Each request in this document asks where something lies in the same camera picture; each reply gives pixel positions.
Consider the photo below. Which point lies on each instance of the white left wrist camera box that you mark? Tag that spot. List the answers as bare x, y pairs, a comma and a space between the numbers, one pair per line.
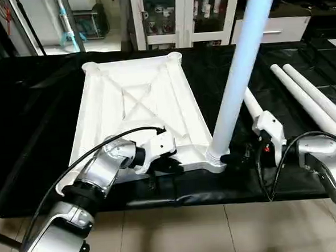
158, 146

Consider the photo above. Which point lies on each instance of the white plastic table top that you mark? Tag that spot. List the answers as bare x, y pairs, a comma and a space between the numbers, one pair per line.
138, 99

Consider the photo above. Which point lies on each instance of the black metal stand leg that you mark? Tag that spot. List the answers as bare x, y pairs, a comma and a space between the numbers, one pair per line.
5, 240

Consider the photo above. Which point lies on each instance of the white drawer unit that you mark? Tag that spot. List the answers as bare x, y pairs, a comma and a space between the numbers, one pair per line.
276, 31

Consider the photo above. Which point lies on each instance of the white glass door cabinet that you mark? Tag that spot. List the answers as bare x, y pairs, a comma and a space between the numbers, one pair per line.
178, 17

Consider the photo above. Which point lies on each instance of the blue frame trolley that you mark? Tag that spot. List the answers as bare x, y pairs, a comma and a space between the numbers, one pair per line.
79, 26

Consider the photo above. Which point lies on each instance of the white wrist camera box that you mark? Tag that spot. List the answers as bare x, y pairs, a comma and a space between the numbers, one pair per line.
158, 146
270, 131

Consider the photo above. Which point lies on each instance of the white drawer cabinet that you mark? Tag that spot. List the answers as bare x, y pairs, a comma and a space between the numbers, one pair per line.
321, 14

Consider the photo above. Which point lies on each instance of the black work mat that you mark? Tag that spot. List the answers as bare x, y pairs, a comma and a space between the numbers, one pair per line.
31, 123

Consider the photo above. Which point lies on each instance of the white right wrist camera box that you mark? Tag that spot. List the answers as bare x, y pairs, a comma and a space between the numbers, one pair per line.
270, 131

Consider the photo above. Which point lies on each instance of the white plastic table leg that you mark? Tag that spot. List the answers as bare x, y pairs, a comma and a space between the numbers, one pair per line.
309, 97
322, 88
244, 64
253, 102

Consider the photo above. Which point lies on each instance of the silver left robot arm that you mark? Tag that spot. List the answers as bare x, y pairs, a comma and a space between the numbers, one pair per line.
86, 188

